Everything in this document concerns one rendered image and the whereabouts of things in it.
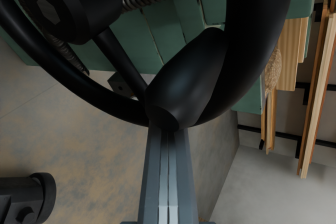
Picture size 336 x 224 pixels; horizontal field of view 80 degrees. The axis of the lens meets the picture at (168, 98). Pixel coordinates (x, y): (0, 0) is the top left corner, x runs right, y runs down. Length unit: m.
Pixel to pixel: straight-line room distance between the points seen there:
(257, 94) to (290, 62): 0.16
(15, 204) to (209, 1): 0.86
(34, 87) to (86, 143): 0.40
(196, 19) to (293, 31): 0.30
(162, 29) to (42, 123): 0.82
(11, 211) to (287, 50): 0.94
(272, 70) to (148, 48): 0.24
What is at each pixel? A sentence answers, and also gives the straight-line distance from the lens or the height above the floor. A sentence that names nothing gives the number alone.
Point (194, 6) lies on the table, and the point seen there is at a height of 0.86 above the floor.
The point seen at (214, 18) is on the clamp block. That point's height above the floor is 0.88.
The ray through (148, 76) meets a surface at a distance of 0.53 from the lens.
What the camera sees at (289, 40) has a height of 0.92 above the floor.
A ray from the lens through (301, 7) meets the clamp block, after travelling 0.20.
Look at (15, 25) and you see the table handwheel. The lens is 0.29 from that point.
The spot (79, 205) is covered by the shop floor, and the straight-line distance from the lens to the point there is 1.37.
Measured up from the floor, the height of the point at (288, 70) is 0.92.
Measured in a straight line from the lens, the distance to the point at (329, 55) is 2.57.
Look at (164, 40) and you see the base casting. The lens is 0.39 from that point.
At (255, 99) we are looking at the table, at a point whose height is 0.89.
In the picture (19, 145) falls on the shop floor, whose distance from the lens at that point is 1.07.
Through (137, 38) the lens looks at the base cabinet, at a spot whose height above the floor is 0.67.
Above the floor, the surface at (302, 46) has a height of 0.95.
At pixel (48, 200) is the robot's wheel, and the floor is 0.20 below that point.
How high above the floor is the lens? 0.96
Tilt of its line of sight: 34 degrees down
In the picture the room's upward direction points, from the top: 98 degrees clockwise
